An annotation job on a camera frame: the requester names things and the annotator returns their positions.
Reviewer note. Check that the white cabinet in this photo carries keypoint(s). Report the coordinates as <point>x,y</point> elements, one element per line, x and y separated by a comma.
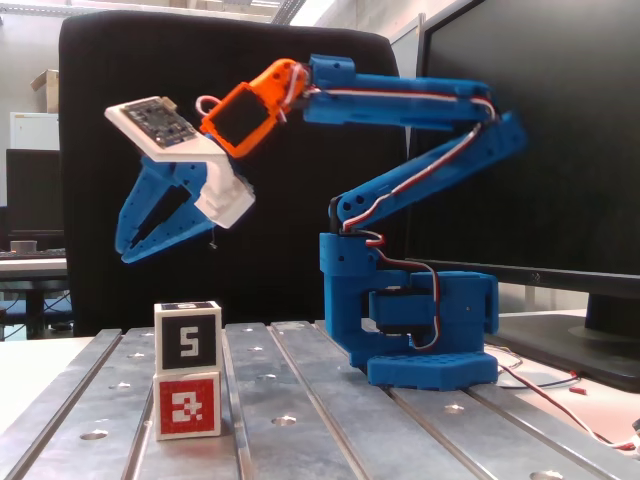
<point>32,130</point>

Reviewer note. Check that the red cube with white marker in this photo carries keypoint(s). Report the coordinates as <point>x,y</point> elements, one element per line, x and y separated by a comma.
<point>187,407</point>

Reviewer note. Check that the white camera mount with board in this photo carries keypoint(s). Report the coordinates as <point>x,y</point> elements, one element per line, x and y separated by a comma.
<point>225,200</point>

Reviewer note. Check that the brown cardboard box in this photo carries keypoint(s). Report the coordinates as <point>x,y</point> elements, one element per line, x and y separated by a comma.
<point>49,87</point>

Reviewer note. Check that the slotted aluminium base plate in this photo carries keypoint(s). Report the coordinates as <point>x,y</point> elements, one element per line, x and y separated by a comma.
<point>325,440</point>

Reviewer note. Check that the black cube with number five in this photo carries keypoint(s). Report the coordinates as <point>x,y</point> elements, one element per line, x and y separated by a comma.
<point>187,342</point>

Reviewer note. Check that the black Dell monitor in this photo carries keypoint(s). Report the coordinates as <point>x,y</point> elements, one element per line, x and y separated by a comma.
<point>550,150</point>

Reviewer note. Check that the grey round tin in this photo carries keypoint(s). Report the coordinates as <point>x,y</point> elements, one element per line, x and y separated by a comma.
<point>24,246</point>

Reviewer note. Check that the orange gripper body with servo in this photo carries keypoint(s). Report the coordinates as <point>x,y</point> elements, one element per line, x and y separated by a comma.
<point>186,181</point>

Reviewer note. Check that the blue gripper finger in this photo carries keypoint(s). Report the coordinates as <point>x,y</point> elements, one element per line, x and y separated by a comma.
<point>175,235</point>
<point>132,210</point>

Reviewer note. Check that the grey partition panel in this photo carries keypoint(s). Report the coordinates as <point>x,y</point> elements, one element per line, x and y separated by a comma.
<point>407,50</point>

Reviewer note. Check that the black background monitor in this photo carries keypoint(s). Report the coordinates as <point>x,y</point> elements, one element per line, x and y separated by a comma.
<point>35,190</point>

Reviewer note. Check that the white background desk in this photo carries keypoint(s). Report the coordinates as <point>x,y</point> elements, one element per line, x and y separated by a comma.
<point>30,267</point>

